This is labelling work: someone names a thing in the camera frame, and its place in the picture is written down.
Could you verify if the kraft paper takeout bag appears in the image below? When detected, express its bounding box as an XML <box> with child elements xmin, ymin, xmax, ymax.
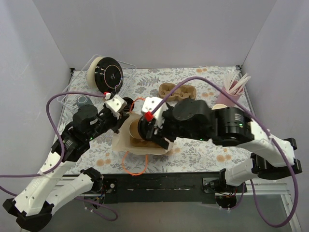
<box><xmin>112</xmin><ymin>96</ymin><xmax>174</xmax><ymax>176</ymax></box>

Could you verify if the brown paper coffee cup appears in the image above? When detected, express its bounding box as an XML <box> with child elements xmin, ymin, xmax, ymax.
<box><xmin>129</xmin><ymin>119</ymin><xmax>144</xmax><ymax>140</ymax></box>

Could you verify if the brown pulp cup tray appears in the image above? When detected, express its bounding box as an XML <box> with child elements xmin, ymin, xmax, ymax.
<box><xmin>130</xmin><ymin>137</ymin><xmax>161</xmax><ymax>148</ymax></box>

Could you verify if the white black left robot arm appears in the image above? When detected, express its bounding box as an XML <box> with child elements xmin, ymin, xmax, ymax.
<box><xmin>3</xmin><ymin>105</ymin><xmax>129</xmax><ymax>232</ymax></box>

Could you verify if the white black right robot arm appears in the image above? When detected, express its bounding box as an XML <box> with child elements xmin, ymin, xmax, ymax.
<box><xmin>137</xmin><ymin>98</ymin><xmax>302</xmax><ymax>192</ymax></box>

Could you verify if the floral patterned tablecloth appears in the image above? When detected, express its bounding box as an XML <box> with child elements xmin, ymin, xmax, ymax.
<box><xmin>68</xmin><ymin>66</ymin><xmax>250</xmax><ymax>174</ymax></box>

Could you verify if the dark green mug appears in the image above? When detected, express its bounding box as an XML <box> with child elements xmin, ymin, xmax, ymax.
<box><xmin>73</xmin><ymin>95</ymin><xmax>93</xmax><ymax>109</ymax></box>

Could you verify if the brown pulp cup carrier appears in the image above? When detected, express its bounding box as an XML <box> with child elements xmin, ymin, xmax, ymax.
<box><xmin>158</xmin><ymin>83</ymin><xmax>197</xmax><ymax>101</ymax></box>

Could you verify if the cream round plate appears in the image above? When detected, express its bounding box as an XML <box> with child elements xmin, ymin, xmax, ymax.
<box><xmin>86</xmin><ymin>56</ymin><xmax>103</xmax><ymax>89</ymax></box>

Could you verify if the stack of paper cups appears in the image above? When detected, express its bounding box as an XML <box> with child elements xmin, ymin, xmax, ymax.
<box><xmin>212</xmin><ymin>104</ymin><xmax>227</xmax><ymax>110</ymax></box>

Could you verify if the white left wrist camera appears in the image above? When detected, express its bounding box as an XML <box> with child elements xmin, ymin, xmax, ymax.
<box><xmin>104</xmin><ymin>92</ymin><xmax>127</xmax><ymax>119</ymax></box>

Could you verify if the black table front rail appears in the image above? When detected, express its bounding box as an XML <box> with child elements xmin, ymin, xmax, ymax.
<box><xmin>74</xmin><ymin>172</ymin><xmax>247</xmax><ymax>205</ymax></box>

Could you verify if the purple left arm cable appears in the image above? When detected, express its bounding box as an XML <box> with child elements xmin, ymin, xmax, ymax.
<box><xmin>0</xmin><ymin>91</ymin><xmax>119</xmax><ymax>221</ymax></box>

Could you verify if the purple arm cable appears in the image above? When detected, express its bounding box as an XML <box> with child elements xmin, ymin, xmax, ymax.
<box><xmin>0</xmin><ymin>91</ymin><xmax>119</xmax><ymax>221</ymax></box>
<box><xmin>149</xmin><ymin>76</ymin><xmax>299</xmax><ymax>228</ymax></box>

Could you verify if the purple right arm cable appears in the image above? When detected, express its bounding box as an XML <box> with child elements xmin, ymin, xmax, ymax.
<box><xmin>149</xmin><ymin>76</ymin><xmax>299</xmax><ymax>228</ymax></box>

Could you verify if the aluminium frame rail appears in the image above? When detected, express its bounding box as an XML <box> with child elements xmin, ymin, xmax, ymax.
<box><xmin>20</xmin><ymin>175</ymin><xmax>302</xmax><ymax>232</ymax></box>

